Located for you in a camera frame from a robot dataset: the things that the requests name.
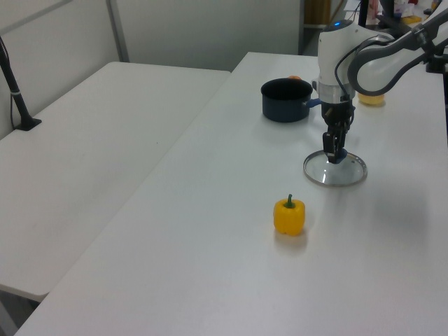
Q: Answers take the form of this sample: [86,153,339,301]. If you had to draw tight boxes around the black vertical pole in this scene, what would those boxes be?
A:
[358,0,370,27]

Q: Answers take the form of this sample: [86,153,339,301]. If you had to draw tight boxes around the yellow bell pepper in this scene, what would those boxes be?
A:
[273,194,306,237]

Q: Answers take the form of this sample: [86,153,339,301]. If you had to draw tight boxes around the black angled shelf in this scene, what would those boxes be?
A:
[376,13,409,36]

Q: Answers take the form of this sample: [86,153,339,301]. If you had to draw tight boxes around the dark blue saucepan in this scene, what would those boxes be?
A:
[260,78,322,123]

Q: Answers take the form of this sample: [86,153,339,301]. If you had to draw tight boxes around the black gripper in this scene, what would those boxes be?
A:
[321,99,355,165]

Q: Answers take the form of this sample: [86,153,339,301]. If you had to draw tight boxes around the grey metal partition post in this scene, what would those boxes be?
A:
[106,0,130,64]

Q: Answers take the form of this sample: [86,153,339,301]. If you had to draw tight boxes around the white side table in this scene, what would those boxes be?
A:
[0,62,232,302]

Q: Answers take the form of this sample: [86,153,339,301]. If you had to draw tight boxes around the peach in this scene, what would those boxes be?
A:
[357,91,386,106]

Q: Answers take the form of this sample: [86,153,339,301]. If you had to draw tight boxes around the glass lid with blue knob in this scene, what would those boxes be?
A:
[302,148,368,188]

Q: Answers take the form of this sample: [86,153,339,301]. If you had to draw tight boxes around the black camera stand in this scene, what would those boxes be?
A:
[0,34,42,132]
[425,52,448,74]

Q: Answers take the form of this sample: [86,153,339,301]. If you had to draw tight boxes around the wooden panel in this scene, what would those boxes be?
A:
[303,0,332,28]

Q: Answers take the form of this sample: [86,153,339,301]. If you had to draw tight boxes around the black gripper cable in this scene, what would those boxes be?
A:
[334,34,395,106]

